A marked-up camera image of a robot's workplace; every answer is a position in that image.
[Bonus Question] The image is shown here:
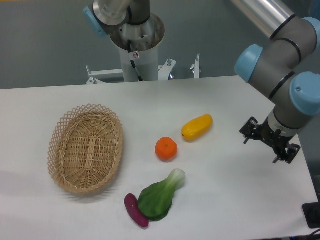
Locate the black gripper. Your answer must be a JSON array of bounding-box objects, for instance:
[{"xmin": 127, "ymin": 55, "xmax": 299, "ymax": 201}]
[{"xmin": 239, "ymin": 116, "xmax": 301, "ymax": 164}]

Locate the green bok choy vegetable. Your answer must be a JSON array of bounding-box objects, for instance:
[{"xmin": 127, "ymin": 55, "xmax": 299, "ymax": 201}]
[{"xmin": 138, "ymin": 168, "xmax": 186, "ymax": 222}]

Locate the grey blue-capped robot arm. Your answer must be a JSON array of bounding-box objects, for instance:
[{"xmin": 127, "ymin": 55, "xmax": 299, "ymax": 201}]
[{"xmin": 83, "ymin": 0, "xmax": 320, "ymax": 163}]

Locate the yellow mango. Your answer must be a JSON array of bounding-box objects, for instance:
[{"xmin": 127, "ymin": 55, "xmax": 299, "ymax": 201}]
[{"xmin": 181, "ymin": 114, "xmax": 213, "ymax": 141}]

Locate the black device at table edge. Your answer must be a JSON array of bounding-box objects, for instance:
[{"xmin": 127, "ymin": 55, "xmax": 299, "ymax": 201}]
[{"xmin": 302, "ymin": 202, "xmax": 320, "ymax": 229}]

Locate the orange tangerine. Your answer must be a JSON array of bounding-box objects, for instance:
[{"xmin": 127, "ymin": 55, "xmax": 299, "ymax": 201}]
[{"xmin": 154, "ymin": 136, "xmax": 178, "ymax": 162}]

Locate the purple eggplant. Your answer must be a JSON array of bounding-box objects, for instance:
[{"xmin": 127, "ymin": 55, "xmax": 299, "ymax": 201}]
[{"xmin": 124, "ymin": 193, "xmax": 149, "ymax": 228}]

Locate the woven wicker basket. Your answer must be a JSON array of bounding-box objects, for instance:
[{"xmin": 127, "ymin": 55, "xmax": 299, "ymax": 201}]
[{"xmin": 47, "ymin": 104, "xmax": 124, "ymax": 194}]

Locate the white table clamp bracket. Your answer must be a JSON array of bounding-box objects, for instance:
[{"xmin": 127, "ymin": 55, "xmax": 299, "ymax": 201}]
[{"xmin": 190, "ymin": 53, "xmax": 201, "ymax": 79}]

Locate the white metal base bracket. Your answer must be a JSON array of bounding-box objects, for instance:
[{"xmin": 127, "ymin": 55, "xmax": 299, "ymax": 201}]
[{"xmin": 85, "ymin": 58, "xmax": 177, "ymax": 85}]

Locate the black cable on pedestal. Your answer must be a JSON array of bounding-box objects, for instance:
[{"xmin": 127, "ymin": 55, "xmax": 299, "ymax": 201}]
[{"xmin": 127, "ymin": 39, "xmax": 144, "ymax": 82}]

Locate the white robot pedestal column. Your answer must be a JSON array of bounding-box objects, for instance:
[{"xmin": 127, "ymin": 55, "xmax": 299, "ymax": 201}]
[{"xmin": 109, "ymin": 13, "xmax": 165, "ymax": 82}]

